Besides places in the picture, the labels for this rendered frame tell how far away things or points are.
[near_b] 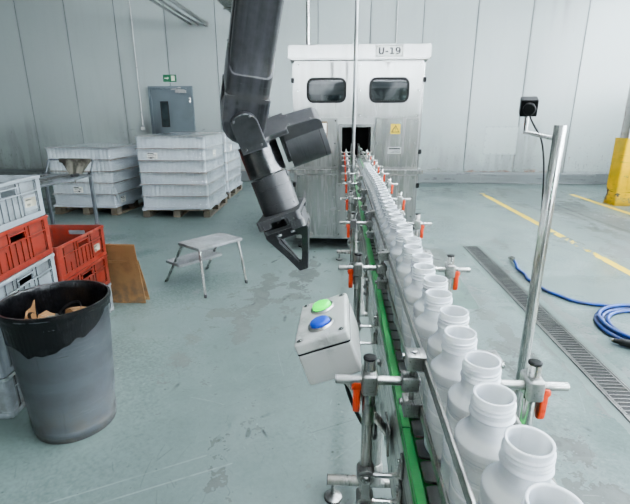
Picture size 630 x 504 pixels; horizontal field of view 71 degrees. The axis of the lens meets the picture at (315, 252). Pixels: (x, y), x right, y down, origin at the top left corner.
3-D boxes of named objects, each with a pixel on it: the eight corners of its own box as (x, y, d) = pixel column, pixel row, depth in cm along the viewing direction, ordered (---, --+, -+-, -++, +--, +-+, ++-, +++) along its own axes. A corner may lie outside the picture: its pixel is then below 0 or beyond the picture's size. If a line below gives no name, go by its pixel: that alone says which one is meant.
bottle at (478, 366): (505, 492, 49) (526, 361, 44) (475, 521, 46) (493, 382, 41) (459, 460, 54) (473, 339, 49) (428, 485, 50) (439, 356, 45)
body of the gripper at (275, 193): (308, 207, 71) (292, 163, 69) (303, 221, 61) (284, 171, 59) (271, 220, 72) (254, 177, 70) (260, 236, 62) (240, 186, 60)
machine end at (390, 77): (417, 251, 485) (432, 43, 424) (291, 249, 493) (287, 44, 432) (399, 219, 637) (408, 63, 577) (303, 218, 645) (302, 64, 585)
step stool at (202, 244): (206, 268, 429) (203, 227, 417) (248, 283, 391) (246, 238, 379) (163, 281, 395) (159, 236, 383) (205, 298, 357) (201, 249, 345)
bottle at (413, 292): (438, 363, 75) (446, 272, 70) (403, 362, 75) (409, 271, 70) (430, 346, 81) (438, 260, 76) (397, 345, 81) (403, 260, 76)
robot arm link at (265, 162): (237, 142, 66) (232, 142, 61) (280, 126, 66) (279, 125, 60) (254, 185, 68) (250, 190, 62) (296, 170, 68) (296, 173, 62)
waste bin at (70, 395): (97, 455, 191) (74, 321, 172) (-2, 451, 193) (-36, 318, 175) (142, 393, 234) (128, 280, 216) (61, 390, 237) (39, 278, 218)
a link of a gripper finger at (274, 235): (325, 253, 73) (306, 200, 70) (324, 267, 66) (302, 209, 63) (287, 265, 74) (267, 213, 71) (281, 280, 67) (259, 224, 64)
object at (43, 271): (-3, 337, 201) (-14, 291, 195) (-97, 339, 199) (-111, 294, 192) (62, 288, 259) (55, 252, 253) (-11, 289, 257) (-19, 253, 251)
